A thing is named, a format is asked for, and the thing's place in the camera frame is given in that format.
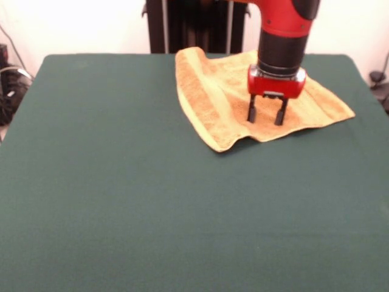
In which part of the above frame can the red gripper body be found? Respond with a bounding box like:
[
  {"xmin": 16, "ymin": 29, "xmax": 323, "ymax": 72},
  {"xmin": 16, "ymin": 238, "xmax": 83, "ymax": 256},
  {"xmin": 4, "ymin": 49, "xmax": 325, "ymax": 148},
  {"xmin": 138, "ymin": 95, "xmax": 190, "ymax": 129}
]
[{"xmin": 246, "ymin": 64, "xmax": 307, "ymax": 100}]

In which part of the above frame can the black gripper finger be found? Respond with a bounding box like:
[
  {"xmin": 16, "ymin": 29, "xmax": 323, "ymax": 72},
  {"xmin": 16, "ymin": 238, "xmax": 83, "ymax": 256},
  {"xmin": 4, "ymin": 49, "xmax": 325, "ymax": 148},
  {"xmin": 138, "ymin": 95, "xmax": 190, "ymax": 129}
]
[
  {"xmin": 247, "ymin": 93, "xmax": 258, "ymax": 123},
  {"xmin": 274, "ymin": 97, "xmax": 289, "ymax": 126}
]

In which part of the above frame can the tan terry towel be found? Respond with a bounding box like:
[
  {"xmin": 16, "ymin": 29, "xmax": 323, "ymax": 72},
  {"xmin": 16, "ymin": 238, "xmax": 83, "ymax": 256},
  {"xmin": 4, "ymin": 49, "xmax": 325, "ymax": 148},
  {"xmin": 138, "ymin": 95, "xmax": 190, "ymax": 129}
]
[{"xmin": 175, "ymin": 46, "xmax": 356, "ymax": 153}]

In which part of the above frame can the black floor equipment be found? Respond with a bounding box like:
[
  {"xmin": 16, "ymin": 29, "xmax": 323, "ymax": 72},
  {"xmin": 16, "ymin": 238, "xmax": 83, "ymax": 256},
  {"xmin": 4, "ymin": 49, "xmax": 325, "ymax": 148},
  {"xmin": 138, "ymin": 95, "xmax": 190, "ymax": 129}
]
[
  {"xmin": 369, "ymin": 70, "xmax": 389, "ymax": 115},
  {"xmin": 0, "ymin": 43, "xmax": 33, "ymax": 126}
]

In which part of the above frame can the dark green table cloth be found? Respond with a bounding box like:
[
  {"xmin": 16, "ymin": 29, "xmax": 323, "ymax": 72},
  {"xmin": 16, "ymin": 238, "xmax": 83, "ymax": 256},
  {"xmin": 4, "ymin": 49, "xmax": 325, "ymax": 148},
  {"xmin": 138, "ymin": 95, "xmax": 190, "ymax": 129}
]
[{"xmin": 0, "ymin": 53, "xmax": 389, "ymax": 292}]

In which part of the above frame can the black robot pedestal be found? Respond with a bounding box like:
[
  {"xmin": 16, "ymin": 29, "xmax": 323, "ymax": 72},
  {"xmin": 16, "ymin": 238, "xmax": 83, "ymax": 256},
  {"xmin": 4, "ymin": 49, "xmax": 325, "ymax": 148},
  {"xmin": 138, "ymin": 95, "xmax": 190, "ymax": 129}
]
[{"xmin": 140, "ymin": 0, "xmax": 252, "ymax": 55}]

